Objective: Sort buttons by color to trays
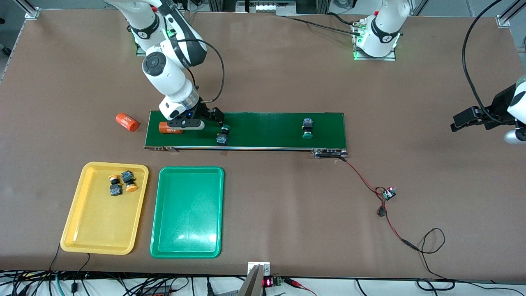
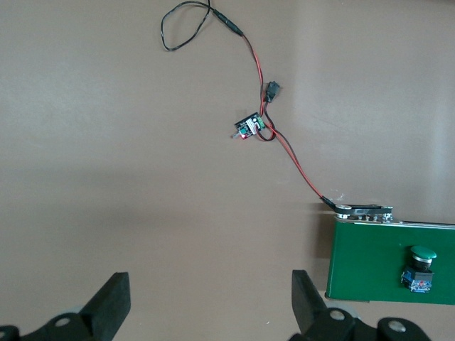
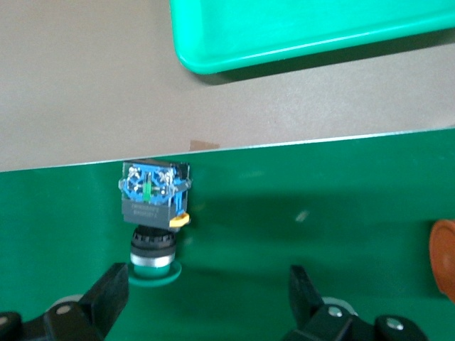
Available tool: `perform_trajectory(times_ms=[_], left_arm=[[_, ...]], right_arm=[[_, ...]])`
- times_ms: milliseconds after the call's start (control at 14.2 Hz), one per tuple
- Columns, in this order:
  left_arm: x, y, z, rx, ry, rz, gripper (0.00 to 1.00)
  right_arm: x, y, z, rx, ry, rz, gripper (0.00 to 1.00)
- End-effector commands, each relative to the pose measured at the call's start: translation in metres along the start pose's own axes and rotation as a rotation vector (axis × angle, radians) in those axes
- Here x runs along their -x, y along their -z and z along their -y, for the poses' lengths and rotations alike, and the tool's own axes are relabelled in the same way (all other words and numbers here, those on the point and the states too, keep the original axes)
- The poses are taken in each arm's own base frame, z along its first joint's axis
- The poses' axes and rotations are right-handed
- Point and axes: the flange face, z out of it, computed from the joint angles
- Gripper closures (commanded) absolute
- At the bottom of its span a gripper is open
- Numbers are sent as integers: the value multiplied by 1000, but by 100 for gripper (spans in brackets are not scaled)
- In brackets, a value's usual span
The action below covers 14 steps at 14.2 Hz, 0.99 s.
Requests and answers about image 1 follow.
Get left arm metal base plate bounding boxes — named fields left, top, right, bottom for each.
left=353, top=21, right=397, bottom=61

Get red clip test lead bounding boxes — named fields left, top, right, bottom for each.
left=284, top=277, right=318, bottom=296

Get thin black looped wire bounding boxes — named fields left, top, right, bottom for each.
left=415, top=228, right=457, bottom=291

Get thin black power cable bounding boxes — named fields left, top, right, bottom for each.
left=284, top=12, right=364, bottom=37

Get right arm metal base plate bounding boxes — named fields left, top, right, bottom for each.
left=136, top=12, right=183, bottom=57

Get yellow plastic tray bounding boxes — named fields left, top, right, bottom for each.
left=60, top=162, right=149, bottom=255

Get green conveyor belt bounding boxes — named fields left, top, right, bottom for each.
left=144, top=110, right=349, bottom=160

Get green plastic tray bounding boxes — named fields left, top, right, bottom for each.
left=150, top=166, right=225, bottom=259

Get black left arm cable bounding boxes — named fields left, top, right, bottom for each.
left=462, top=0, right=504, bottom=124

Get aluminium corner profile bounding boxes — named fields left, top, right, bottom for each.
left=14, top=0, right=40, bottom=20
left=496, top=0, right=526, bottom=28

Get yellow push button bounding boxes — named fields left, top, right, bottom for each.
left=108, top=175, right=124, bottom=197
left=120, top=170, right=138, bottom=193

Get metal frame with light strip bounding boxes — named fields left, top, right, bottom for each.
left=208, top=0, right=331, bottom=17

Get aluminium camera bracket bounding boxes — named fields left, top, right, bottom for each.
left=238, top=261, right=271, bottom=296

